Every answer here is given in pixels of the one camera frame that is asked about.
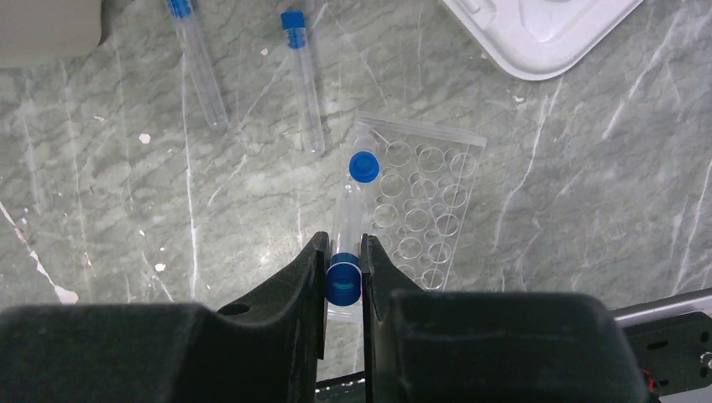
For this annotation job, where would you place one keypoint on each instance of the clear test tube rack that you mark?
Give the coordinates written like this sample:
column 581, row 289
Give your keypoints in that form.
column 417, row 205

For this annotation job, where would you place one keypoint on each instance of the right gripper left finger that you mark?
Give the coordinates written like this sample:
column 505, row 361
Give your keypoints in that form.
column 262, row 347

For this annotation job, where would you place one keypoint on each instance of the blue cap test tube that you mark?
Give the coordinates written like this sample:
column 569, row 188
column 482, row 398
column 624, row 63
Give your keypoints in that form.
column 312, row 136
column 343, row 283
column 198, row 62
column 363, row 164

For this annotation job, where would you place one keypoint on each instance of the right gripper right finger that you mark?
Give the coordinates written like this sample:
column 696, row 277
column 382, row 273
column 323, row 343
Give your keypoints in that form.
column 427, row 346

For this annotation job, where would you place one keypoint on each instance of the beige plastic bin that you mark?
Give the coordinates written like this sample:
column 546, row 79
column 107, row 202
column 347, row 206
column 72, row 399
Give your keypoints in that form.
column 36, row 32

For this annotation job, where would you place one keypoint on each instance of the white bin lid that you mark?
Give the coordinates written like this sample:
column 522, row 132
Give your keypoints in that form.
column 538, row 40

